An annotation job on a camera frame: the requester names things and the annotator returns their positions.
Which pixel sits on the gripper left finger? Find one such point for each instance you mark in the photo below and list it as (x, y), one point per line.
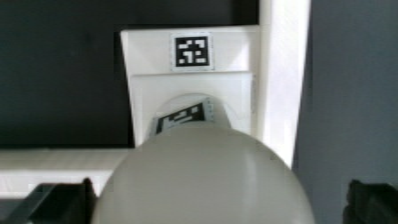
(60, 204)

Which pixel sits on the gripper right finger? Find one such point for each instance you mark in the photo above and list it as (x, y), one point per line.
(372, 204)

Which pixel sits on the white lamp bulb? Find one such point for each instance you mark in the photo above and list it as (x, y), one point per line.
(204, 177)

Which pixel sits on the white lamp base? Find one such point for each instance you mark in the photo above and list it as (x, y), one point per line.
(191, 71)

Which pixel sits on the white front fence bar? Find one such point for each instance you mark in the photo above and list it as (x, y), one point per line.
(56, 166)

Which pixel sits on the white right fence block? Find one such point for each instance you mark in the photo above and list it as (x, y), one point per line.
(283, 45)

